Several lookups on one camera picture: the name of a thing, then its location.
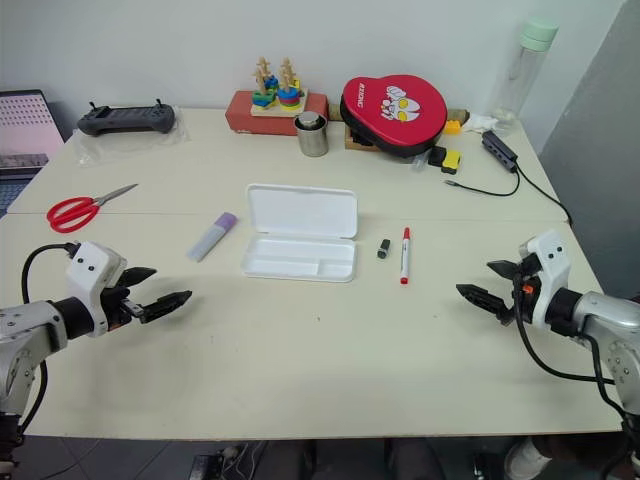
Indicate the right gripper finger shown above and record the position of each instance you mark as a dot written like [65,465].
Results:
[507,269]
[485,297]

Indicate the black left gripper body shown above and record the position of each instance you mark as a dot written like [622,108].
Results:
[119,306]

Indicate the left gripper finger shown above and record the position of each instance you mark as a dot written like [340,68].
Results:
[141,275]
[167,302]

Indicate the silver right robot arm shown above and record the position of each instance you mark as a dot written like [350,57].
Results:
[607,320]

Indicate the purple capped highlighter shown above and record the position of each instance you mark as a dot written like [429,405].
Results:
[210,237]

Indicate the red cardboard box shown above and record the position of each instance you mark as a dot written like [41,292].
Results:
[240,117]

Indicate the clear plastic bag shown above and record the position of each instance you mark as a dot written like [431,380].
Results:
[165,137]

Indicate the clear bottle with green lid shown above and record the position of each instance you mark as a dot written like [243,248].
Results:
[522,75]

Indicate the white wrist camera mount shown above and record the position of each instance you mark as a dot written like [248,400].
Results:
[87,270]
[547,260]

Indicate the yellow and black eraser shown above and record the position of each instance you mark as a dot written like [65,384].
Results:
[451,162]

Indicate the yellow toy brick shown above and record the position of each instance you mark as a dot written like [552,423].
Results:
[452,128]

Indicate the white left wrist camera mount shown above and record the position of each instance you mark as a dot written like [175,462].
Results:
[87,270]

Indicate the dark grey USB hub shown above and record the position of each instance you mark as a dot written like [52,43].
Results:
[499,149]

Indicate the small wooden box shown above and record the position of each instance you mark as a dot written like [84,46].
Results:
[356,140]

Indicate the open laptop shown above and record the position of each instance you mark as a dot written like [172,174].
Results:
[22,130]

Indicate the black power strip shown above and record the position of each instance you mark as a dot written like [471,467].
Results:
[215,462]

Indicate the steel cylinder weight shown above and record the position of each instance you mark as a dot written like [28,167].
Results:
[309,120]

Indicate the white crumpled tissue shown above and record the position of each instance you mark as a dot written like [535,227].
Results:
[480,123]

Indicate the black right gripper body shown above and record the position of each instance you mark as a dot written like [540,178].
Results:
[525,300]

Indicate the black handheld game controller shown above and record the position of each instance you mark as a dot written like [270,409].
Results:
[125,120]

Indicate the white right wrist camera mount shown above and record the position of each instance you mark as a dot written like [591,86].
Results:
[547,260]

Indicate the wooden colourful stacking toy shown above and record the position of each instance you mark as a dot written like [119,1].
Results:
[280,95]

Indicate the red capped white marker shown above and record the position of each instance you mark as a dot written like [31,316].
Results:
[405,257]

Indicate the red boxing pad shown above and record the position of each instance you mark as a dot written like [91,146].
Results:
[395,112]

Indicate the white plastic pencil case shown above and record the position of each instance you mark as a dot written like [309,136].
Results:
[300,235]

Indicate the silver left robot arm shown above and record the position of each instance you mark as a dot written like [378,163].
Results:
[27,325]

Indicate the steel cup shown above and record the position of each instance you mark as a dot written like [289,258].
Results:
[314,142]

